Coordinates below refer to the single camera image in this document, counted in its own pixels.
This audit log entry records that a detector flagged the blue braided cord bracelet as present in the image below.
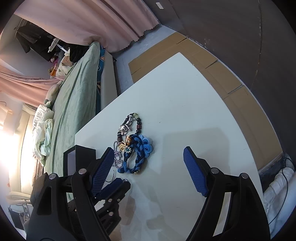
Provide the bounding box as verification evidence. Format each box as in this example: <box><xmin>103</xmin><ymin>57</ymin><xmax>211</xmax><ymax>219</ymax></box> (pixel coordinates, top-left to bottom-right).
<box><xmin>117</xmin><ymin>133</ymin><xmax>154</xmax><ymax>175</ymax></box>

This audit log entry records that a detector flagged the black jewelry box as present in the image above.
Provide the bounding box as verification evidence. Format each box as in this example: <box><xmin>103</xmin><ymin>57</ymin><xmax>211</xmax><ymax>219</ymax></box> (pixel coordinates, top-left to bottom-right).
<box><xmin>63</xmin><ymin>145</ymin><xmax>96</xmax><ymax>176</ymax></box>

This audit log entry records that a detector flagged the silver butterfly pendant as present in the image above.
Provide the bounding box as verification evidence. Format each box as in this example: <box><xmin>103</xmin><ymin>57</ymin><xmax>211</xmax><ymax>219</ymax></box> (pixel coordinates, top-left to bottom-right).
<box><xmin>118</xmin><ymin>123</ymin><xmax>132</xmax><ymax>135</ymax></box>

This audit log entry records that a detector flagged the green bed blanket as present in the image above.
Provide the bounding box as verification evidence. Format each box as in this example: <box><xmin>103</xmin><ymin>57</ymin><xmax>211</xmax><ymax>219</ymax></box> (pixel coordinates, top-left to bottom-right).
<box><xmin>44</xmin><ymin>42</ymin><xmax>100</xmax><ymax>177</ymax></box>

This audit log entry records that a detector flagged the flattened cardboard sheet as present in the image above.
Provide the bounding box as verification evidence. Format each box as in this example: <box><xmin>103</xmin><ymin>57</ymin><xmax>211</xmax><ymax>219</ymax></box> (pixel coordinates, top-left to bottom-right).
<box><xmin>128</xmin><ymin>33</ymin><xmax>282</xmax><ymax>170</ymax></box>

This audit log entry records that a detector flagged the pillows and clothes pile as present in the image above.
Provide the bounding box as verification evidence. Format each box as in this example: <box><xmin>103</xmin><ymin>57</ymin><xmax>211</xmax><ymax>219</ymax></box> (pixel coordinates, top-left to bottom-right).
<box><xmin>32</xmin><ymin>44</ymin><xmax>88</xmax><ymax>167</ymax></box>

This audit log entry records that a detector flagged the pink curtain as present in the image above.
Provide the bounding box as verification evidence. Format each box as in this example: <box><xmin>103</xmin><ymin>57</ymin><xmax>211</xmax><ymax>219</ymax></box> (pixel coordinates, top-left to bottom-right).
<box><xmin>15</xmin><ymin>0</ymin><xmax>159</xmax><ymax>53</ymax></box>

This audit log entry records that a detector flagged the silver ball chain necklace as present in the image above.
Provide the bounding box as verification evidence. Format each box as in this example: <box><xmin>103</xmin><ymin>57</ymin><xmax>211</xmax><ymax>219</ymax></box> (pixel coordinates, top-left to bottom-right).
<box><xmin>112</xmin><ymin>140</ymin><xmax>124</xmax><ymax>169</ymax></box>

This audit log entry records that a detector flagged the white cloth with cables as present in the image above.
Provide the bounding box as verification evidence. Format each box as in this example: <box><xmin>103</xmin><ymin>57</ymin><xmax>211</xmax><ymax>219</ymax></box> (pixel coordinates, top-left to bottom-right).
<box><xmin>263</xmin><ymin>157</ymin><xmax>295</xmax><ymax>237</ymax></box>

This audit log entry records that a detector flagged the dark bead charm bracelet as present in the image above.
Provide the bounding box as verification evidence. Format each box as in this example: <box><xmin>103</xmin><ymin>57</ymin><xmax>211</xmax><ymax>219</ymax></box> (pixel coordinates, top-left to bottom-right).
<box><xmin>116</xmin><ymin>112</ymin><xmax>142</xmax><ymax>149</ymax></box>

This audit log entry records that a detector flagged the white bed frame side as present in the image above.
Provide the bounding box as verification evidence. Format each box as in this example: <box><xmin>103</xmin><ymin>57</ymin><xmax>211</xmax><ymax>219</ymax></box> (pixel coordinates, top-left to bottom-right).
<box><xmin>100</xmin><ymin>51</ymin><xmax>118</xmax><ymax>110</ymax></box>

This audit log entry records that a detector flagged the white wall socket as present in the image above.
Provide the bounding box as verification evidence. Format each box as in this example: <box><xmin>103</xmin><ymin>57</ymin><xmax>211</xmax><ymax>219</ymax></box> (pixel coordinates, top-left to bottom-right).
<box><xmin>156</xmin><ymin>2</ymin><xmax>164</xmax><ymax>9</ymax></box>

